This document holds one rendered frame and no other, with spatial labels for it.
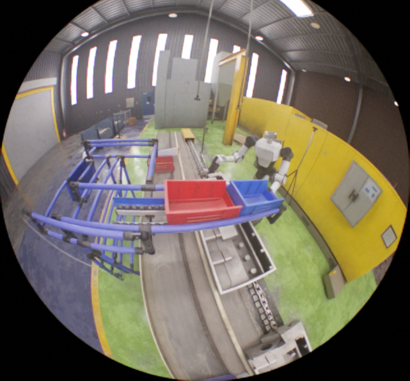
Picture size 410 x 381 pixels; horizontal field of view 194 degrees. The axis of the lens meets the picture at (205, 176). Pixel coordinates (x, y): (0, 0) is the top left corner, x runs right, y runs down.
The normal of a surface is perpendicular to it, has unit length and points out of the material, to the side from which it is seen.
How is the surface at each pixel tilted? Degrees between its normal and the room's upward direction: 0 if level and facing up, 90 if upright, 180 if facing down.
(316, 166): 90
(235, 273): 10
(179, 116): 90
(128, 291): 0
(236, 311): 0
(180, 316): 0
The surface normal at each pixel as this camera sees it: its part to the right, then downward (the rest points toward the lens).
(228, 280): -0.04, -0.77
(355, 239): -0.96, 0.07
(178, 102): 0.26, 0.60
